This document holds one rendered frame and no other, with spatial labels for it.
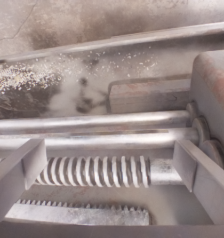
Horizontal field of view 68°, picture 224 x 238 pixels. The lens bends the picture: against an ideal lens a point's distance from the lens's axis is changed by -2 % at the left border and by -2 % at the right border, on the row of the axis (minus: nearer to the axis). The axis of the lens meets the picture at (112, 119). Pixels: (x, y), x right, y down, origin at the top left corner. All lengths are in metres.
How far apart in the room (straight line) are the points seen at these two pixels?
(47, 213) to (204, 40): 0.48
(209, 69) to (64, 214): 0.29
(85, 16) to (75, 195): 0.75
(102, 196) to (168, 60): 0.36
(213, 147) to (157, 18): 0.71
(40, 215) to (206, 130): 0.27
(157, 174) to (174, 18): 0.74
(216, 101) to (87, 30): 0.75
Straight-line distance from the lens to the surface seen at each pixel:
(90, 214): 0.28
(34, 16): 0.98
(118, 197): 0.31
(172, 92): 0.45
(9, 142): 0.35
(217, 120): 0.23
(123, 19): 0.86
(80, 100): 0.56
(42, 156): 0.17
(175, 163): 0.17
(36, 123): 0.37
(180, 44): 0.48
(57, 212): 0.30
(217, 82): 0.24
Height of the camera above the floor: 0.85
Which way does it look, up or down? 51 degrees down
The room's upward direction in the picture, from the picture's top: 169 degrees counter-clockwise
